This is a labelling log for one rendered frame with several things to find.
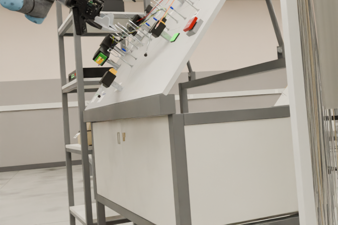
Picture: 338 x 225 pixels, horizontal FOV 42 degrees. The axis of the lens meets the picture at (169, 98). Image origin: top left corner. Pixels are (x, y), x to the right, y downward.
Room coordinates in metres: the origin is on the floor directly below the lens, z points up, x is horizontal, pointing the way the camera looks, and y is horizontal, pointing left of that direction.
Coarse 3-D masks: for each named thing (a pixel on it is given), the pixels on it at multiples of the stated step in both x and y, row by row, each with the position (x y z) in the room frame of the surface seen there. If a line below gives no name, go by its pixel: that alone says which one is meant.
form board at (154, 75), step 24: (192, 0) 1.89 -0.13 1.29; (216, 0) 1.56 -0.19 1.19; (168, 24) 2.00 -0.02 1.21; (144, 48) 2.13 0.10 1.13; (168, 48) 1.72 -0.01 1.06; (192, 48) 1.47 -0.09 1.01; (120, 72) 2.28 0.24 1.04; (144, 72) 1.81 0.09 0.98; (168, 72) 1.51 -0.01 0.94; (120, 96) 1.92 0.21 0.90; (144, 96) 1.58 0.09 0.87
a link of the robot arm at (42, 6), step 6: (36, 0) 1.66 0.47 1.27; (42, 0) 1.68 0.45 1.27; (48, 0) 1.69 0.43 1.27; (36, 6) 1.66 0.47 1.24; (42, 6) 1.69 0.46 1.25; (48, 6) 1.71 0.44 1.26; (36, 12) 1.67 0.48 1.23; (42, 12) 1.70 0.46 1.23; (30, 18) 1.70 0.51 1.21; (36, 18) 1.70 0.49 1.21; (42, 18) 1.72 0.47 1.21
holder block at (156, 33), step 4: (156, 24) 1.74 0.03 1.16; (160, 24) 1.74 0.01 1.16; (152, 28) 1.73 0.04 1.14; (156, 28) 1.74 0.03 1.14; (160, 28) 1.74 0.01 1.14; (164, 28) 1.75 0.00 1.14; (148, 32) 1.77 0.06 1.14; (152, 32) 1.73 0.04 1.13; (156, 32) 1.74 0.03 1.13; (160, 32) 1.74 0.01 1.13; (156, 36) 1.75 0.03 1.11
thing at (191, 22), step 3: (192, 18) 1.54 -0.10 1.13; (195, 18) 1.52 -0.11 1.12; (189, 21) 1.55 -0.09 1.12; (192, 21) 1.52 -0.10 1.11; (195, 21) 1.52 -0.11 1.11; (189, 24) 1.52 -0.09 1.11; (192, 24) 1.51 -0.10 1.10; (195, 24) 1.53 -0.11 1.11; (186, 27) 1.53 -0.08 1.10; (189, 27) 1.51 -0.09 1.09; (192, 27) 1.53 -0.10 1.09; (183, 30) 1.55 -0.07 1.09; (186, 30) 1.54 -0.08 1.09; (189, 30) 1.55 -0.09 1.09
